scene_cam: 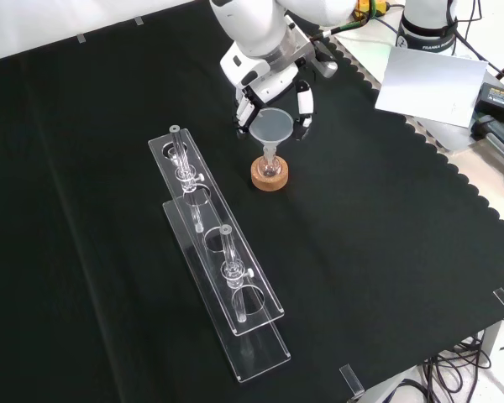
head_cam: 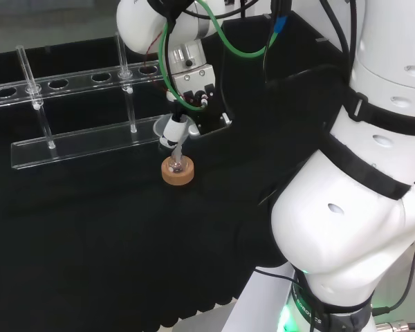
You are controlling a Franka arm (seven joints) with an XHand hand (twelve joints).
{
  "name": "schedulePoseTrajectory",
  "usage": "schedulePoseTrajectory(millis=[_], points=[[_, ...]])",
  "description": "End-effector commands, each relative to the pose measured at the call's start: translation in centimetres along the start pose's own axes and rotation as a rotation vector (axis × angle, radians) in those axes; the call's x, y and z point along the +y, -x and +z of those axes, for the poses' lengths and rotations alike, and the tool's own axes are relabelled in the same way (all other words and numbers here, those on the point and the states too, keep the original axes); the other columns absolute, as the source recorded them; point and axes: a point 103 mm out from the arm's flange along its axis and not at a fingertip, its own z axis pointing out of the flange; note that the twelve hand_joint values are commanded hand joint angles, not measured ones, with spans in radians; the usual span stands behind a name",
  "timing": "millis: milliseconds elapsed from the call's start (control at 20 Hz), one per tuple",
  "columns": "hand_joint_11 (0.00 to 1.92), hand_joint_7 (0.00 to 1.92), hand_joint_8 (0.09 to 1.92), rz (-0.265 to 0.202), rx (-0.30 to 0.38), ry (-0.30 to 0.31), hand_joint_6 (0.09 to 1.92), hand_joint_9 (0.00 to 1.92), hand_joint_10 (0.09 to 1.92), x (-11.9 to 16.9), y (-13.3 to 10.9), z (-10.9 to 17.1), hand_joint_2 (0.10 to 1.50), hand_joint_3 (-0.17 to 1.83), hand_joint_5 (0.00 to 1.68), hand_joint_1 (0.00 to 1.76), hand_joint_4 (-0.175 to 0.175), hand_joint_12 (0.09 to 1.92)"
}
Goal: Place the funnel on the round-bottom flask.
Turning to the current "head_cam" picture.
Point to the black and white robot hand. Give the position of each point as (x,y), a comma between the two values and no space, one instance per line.
(193,81)

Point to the clear glass funnel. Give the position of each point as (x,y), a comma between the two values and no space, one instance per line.
(158,127)

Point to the clear round-bottom flask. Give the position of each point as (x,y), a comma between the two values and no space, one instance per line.
(178,166)

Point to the clear acrylic funnel stand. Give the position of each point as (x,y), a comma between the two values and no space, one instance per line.
(90,141)

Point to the black bench cloth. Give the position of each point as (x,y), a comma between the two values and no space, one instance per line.
(124,242)

